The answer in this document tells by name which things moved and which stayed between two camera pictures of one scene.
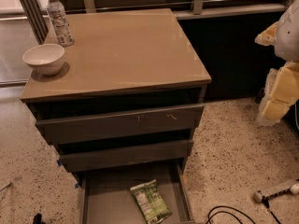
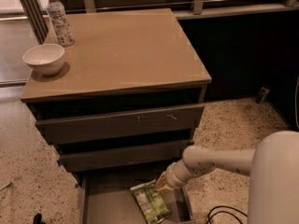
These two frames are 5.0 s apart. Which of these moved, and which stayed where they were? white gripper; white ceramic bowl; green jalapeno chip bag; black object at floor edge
Moved: white gripper
Stayed: black object at floor edge; white ceramic bowl; green jalapeno chip bag
